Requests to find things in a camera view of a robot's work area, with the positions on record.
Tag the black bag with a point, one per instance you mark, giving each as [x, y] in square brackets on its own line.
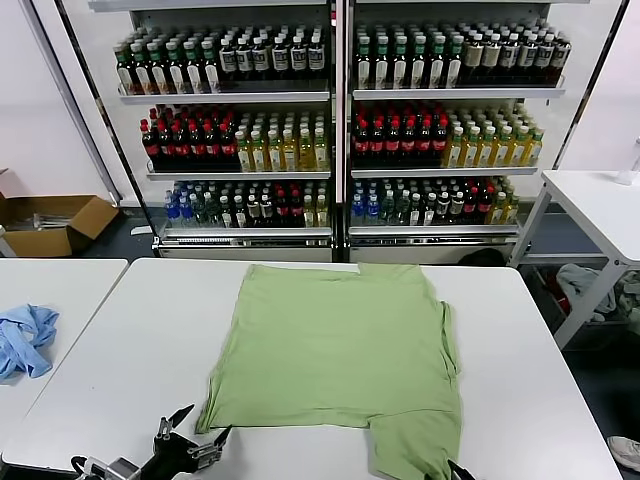
[482, 257]

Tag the white sneaker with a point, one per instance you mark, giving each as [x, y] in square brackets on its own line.
[625, 450]

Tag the small red cap cola bottle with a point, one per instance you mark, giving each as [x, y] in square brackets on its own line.
[296, 209]
[484, 204]
[470, 204]
[283, 209]

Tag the white side table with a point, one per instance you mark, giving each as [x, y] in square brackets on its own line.
[595, 210]

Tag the translucent plastic cup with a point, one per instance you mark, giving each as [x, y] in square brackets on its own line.
[627, 177]

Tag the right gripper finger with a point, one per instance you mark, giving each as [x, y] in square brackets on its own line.
[460, 472]

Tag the red fabric item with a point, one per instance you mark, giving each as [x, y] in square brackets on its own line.
[560, 302]

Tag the pale cardboard piece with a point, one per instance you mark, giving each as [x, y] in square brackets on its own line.
[7, 182]

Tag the black framed glass cabinet door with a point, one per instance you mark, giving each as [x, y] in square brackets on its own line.
[607, 75]
[86, 100]

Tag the large yellow juice bottle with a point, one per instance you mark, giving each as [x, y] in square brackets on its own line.
[504, 151]
[472, 152]
[535, 151]
[306, 154]
[275, 155]
[321, 154]
[290, 154]
[456, 152]
[259, 155]
[244, 155]
[488, 152]
[520, 151]

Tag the white paper scrap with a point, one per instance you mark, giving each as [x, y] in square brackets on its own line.
[140, 230]

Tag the dark drink bottle blue label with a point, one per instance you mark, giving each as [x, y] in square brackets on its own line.
[228, 61]
[280, 58]
[526, 54]
[260, 59]
[544, 53]
[298, 58]
[244, 60]
[561, 53]
[509, 54]
[315, 57]

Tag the open brown cardboard box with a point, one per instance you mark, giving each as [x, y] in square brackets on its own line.
[45, 240]

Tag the large red cap cola bottle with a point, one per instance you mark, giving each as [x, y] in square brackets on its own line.
[393, 144]
[181, 146]
[378, 144]
[228, 145]
[213, 145]
[165, 146]
[409, 144]
[197, 146]
[440, 144]
[424, 144]
[149, 147]
[362, 144]

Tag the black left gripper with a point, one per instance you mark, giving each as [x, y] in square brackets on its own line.
[170, 457]

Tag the white beverage display cabinet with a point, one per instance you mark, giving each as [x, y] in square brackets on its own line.
[425, 250]
[225, 252]

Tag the clothes storage bin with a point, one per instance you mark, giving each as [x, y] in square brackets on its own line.
[542, 287]

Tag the grey crumpled garment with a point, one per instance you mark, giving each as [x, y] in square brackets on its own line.
[580, 280]

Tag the green cap tea bottle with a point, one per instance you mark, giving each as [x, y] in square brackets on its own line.
[160, 74]
[419, 67]
[177, 73]
[212, 72]
[454, 67]
[195, 72]
[399, 67]
[143, 74]
[364, 67]
[437, 67]
[381, 67]
[126, 75]

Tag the white label green cap bottle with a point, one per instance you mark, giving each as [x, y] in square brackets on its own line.
[240, 214]
[415, 212]
[227, 214]
[429, 212]

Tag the small yellow juice bottle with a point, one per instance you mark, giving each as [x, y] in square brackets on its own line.
[511, 210]
[498, 211]
[322, 214]
[309, 214]

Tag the blue label water bottle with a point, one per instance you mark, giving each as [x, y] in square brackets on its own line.
[173, 210]
[357, 209]
[372, 209]
[186, 210]

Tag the dark drink bottle beige label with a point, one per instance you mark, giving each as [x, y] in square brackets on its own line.
[492, 54]
[473, 55]

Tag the clear green tint water bottle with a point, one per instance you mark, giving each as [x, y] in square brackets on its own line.
[401, 210]
[387, 210]
[200, 212]
[213, 212]

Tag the crumpled light blue garment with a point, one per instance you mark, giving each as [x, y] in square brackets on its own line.
[30, 345]

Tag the grey metal rods bundle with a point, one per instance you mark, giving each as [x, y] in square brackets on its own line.
[40, 220]

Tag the light green polo shirt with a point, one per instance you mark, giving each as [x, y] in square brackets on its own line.
[325, 350]

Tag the pale green crumpled garment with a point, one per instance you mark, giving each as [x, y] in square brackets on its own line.
[631, 300]

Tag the small dark tea bottle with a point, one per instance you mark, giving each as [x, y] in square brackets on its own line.
[267, 210]
[442, 205]
[254, 210]
[456, 205]

